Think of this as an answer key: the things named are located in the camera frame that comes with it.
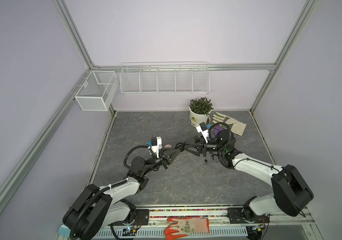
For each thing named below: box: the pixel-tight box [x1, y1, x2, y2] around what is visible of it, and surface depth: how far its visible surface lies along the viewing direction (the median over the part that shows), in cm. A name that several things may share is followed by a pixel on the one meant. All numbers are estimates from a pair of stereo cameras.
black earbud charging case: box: [175, 142, 185, 152], surface depth 70 cm
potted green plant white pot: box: [188, 96, 214, 127], surface depth 104 cm
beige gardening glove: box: [212, 112, 247, 137], surface depth 114 cm
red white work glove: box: [164, 217, 210, 240], surface depth 71 cm
